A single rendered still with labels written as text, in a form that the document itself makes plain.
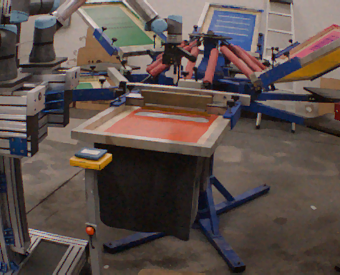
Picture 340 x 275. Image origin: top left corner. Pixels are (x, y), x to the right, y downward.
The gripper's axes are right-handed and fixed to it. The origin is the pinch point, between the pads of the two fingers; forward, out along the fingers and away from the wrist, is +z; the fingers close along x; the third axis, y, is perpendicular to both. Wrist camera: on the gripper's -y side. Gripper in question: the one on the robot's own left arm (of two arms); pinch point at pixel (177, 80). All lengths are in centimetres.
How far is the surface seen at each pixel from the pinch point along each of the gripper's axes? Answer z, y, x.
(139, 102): 11.5, 17.9, 3.0
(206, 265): 112, -19, -15
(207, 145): 13, -27, 59
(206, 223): 107, -7, -69
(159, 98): 9.2, 8.0, 1.9
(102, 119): 13.5, 26.0, 34.1
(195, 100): 8.7, -9.8, 2.0
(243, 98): 9.7, -31.1, -20.6
